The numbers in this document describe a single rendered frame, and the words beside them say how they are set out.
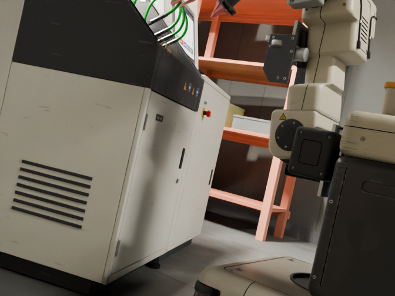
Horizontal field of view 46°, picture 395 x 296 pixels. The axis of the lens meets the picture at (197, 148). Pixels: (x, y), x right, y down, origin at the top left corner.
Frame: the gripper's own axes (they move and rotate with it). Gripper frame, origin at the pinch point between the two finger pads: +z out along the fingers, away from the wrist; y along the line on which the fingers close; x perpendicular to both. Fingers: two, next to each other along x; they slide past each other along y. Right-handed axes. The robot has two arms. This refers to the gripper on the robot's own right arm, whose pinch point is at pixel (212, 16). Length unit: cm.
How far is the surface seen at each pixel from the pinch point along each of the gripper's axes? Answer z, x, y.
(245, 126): 60, -175, 12
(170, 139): 43, 11, -40
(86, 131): 53, 51, -35
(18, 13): 51, 61, 20
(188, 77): 23.2, 4.8, -19.0
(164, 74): 21.5, 33.7, -27.6
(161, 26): 26.4, -11.4, 22.6
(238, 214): 130, -243, -32
